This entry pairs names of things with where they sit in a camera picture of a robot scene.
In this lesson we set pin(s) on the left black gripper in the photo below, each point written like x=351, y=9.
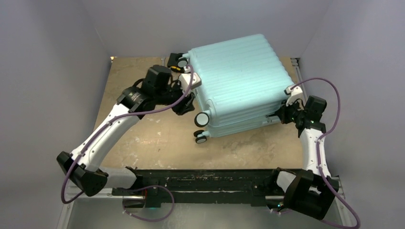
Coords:
x=185, y=105

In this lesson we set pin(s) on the black metal base rail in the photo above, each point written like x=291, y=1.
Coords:
x=153, y=187

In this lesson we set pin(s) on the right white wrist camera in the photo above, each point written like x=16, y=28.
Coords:
x=294, y=93

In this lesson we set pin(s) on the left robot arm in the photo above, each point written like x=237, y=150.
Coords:
x=155, y=93

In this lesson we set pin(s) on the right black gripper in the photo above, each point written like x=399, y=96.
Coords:
x=282, y=111

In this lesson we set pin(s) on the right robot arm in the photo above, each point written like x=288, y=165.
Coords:
x=310, y=161

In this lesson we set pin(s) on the light blue suitcase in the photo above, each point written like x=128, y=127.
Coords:
x=242, y=86

